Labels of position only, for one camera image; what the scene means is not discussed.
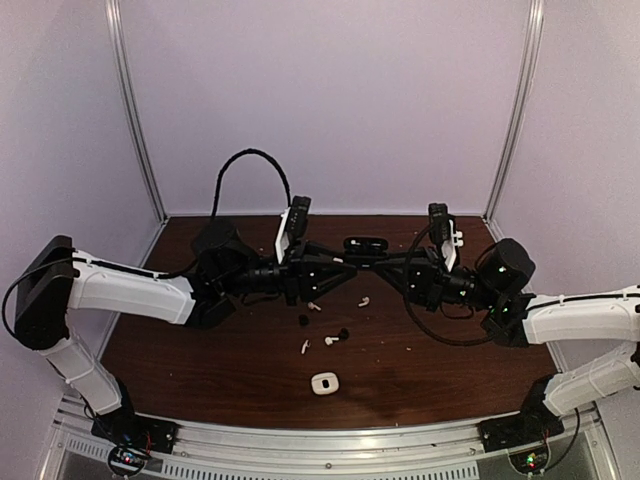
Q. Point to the white square charging case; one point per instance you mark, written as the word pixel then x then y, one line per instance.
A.
pixel 324 383

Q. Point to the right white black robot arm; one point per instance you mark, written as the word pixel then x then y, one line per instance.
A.
pixel 517 319

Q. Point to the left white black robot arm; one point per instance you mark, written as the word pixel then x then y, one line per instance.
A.
pixel 62 278

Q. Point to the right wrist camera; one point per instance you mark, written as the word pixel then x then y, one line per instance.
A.
pixel 444 235

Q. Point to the front aluminium rail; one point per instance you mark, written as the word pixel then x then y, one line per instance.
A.
pixel 449 450

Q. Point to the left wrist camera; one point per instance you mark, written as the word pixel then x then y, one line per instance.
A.
pixel 292 226

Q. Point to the left aluminium frame post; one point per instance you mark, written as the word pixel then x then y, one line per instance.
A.
pixel 132 116

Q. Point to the right aluminium frame post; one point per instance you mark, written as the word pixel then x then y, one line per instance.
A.
pixel 528 65

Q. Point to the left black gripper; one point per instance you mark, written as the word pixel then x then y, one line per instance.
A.
pixel 302 269

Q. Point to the black earbud charging case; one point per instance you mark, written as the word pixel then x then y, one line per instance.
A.
pixel 364 252

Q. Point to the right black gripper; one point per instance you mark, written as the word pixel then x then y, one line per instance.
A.
pixel 428 278

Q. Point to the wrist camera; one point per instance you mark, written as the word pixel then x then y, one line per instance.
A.
pixel 444 235
pixel 292 226

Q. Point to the aluminium frame post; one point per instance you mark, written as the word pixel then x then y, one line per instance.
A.
pixel 528 65
pixel 132 116

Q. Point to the white earbud lower middle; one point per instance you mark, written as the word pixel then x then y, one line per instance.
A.
pixel 331 340

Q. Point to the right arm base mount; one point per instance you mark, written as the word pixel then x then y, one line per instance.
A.
pixel 526 433

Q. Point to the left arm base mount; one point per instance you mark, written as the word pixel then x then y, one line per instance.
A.
pixel 134 437

